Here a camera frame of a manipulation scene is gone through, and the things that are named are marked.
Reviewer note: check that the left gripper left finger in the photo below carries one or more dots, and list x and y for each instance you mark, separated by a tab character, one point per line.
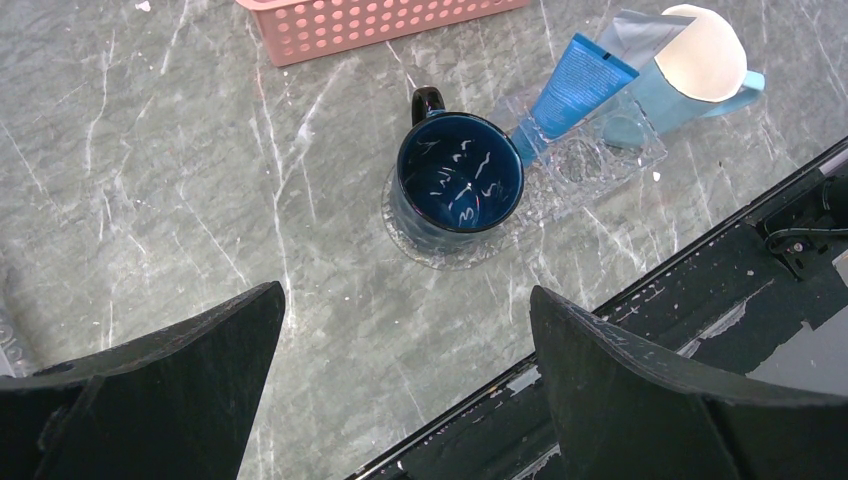
177	403

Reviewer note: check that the blue toothpaste tube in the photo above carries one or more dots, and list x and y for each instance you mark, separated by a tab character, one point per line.
585	77

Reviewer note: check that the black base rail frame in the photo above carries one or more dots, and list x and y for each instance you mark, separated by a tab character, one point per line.
762	295

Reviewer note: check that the dark blue mug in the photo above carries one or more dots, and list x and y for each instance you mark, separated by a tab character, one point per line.
457	177

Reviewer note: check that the clear acrylic toothbrush holder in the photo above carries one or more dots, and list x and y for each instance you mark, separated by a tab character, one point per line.
602	152

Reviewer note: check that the light blue white mug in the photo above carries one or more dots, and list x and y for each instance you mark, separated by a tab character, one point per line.
702	73

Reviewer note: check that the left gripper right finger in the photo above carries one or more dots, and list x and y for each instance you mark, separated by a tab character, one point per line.
624	407

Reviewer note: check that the pink perforated plastic basket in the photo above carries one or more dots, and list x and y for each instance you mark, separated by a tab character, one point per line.
298	31

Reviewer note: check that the clear plastic screw box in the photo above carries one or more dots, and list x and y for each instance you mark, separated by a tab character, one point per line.
17	356

